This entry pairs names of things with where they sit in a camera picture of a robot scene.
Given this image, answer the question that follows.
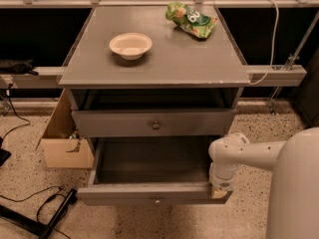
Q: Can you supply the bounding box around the grey hanging cable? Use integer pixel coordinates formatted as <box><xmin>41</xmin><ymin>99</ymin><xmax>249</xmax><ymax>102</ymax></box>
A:
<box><xmin>248</xmin><ymin>0</ymin><xmax>280</xmax><ymax>86</ymax></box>

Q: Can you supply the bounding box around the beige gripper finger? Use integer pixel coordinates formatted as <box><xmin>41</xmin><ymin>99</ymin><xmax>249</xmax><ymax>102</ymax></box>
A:
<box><xmin>211</xmin><ymin>187</ymin><xmax>227</xmax><ymax>199</ymax></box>

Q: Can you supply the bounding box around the grey drawer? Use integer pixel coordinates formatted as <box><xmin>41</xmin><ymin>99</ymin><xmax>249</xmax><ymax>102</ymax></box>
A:
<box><xmin>78</xmin><ymin>136</ymin><xmax>232</xmax><ymax>206</ymax></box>
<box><xmin>72</xmin><ymin>109</ymin><xmax>235</xmax><ymax>137</ymax></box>

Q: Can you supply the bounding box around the grey top drawer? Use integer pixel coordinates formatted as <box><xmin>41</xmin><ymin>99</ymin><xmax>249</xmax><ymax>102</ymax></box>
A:
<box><xmin>72</xmin><ymin>109</ymin><xmax>235</xmax><ymax>137</ymax></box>

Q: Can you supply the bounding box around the black metal stand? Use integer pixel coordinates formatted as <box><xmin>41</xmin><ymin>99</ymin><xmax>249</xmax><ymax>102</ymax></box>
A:
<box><xmin>0</xmin><ymin>188</ymin><xmax>78</xmax><ymax>239</ymax></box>

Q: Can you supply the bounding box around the grey drawer cabinet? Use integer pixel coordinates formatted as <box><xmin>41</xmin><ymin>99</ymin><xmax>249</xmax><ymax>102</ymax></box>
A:
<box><xmin>57</xmin><ymin>5</ymin><xmax>251</xmax><ymax>144</ymax></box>

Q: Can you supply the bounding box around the green snack bag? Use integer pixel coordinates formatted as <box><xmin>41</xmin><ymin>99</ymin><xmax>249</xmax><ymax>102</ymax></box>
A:
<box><xmin>165</xmin><ymin>2</ymin><xmax>216</xmax><ymax>39</ymax></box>

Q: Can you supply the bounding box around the cardboard box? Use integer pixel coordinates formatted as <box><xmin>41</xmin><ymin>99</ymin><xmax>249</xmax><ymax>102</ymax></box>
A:
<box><xmin>40</xmin><ymin>91</ymin><xmax>94</xmax><ymax>168</ymax></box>

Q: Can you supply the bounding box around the black floor cable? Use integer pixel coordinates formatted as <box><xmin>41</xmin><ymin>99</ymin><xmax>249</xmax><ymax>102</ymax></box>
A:
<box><xmin>0</xmin><ymin>83</ymin><xmax>32</xmax><ymax>141</ymax></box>

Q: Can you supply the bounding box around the black cloth bundle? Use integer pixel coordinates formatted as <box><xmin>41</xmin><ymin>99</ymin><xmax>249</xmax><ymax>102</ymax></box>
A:
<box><xmin>0</xmin><ymin>59</ymin><xmax>37</xmax><ymax>75</ymax></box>

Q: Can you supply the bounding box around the metal rail beam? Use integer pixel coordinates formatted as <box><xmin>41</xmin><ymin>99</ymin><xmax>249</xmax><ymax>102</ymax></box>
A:
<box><xmin>0</xmin><ymin>65</ymin><xmax>306</xmax><ymax>89</ymax></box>

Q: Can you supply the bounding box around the white paper bowl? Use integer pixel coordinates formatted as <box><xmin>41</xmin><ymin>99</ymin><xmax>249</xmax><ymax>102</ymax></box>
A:
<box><xmin>109</xmin><ymin>33</ymin><xmax>153</xmax><ymax>61</ymax></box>

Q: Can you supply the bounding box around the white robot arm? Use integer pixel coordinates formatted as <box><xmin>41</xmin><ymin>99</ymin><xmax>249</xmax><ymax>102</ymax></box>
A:
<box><xmin>208</xmin><ymin>127</ymin><xmax>319</xmax><ymax>239</ymax></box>

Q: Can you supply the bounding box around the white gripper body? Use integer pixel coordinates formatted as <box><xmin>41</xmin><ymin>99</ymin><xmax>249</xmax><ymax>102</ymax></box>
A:
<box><xmin>209</xmin><ymin>162</ymin><xmax>235</xmax><ymax>191</ymax></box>

